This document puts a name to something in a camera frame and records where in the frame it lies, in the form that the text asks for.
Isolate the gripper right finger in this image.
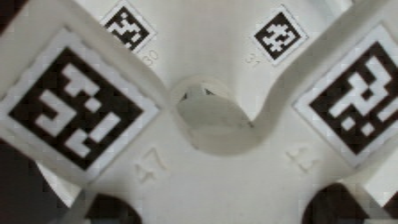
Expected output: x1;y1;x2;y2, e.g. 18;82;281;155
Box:
301;182;398;224

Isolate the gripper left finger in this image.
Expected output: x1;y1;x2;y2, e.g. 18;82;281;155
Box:
55;189;144;224

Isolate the white cylindrical table leg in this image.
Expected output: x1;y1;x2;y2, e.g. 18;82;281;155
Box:
171;76;260;157

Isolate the white cross-shaped table base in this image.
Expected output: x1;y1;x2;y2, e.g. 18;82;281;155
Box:
0;0;398;224

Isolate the white round table top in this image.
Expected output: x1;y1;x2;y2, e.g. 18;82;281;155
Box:
34;0;370;208

